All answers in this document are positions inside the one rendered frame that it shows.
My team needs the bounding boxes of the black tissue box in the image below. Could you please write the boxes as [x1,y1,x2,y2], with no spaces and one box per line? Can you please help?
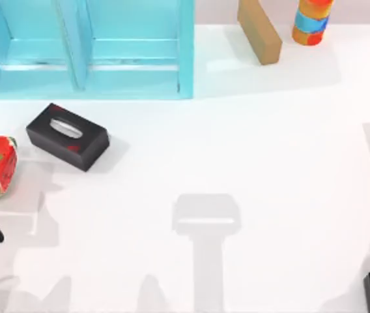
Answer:
[25,102,111,173]

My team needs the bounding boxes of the light blue rack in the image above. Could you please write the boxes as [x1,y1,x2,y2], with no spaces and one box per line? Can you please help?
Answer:
[0,0,195,100]

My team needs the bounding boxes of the brown cardboard box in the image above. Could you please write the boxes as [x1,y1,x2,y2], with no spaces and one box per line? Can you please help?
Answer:
[237,0,283,66]

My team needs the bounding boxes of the orange and blue can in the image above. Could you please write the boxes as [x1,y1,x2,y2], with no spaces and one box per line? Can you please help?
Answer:
[291,0,335,46]

